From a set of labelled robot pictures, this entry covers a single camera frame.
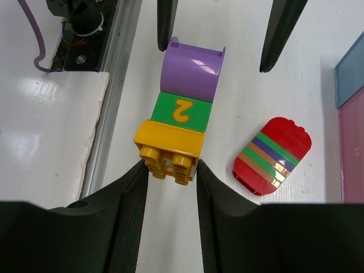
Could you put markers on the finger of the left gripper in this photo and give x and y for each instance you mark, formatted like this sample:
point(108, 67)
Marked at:
point(166, 12)
point(283, 18)

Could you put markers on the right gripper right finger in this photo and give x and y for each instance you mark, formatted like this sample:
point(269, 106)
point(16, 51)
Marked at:
point(238, 235)

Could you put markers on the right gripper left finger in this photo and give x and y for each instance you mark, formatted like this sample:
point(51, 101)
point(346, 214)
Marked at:
point(99, 233)

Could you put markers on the small purple lego block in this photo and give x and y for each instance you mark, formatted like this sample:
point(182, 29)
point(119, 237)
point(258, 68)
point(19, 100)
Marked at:
point(191, 71)

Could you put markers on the red striped lego block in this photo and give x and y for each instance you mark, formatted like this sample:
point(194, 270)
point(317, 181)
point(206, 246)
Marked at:
point(271, 156)

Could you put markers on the yellow striped lego block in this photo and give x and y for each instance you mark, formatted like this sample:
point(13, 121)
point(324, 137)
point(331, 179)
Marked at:
point(169, 150)

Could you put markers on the green lego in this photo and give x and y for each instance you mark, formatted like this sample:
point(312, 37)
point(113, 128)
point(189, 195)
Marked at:
point(182, 112)

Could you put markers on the left light blue bin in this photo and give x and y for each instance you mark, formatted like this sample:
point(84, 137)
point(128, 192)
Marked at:
point(348, 73)

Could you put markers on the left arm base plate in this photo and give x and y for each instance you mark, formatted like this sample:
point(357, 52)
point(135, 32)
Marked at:
point(85, 29)

